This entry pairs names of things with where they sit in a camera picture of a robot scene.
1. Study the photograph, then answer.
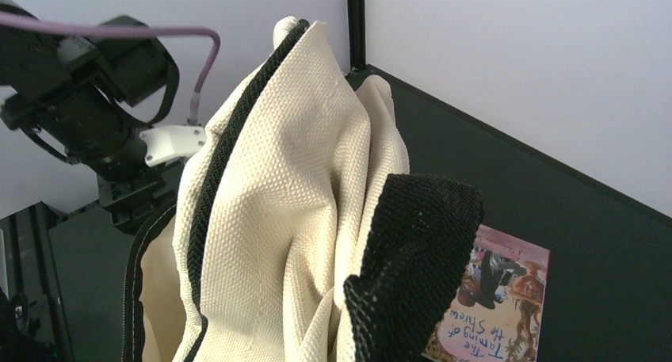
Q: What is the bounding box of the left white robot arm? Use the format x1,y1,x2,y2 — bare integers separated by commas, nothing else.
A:
1,24,179,234

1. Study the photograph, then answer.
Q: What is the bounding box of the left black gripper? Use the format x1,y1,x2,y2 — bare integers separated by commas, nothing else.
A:
97,161,184,234

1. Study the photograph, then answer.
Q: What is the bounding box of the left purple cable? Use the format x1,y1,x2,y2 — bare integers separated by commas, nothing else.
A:
0,10,222,127

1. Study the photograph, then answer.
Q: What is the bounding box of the pink illustrated paperback book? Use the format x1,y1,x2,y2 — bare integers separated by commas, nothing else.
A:
422,225,550,362

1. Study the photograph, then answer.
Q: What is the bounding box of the black frame post left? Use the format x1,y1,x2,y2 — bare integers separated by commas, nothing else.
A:
347,0,367,70

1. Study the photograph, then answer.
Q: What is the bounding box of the beige canvas backpack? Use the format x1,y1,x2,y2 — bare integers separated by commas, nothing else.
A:
121,17,483,361

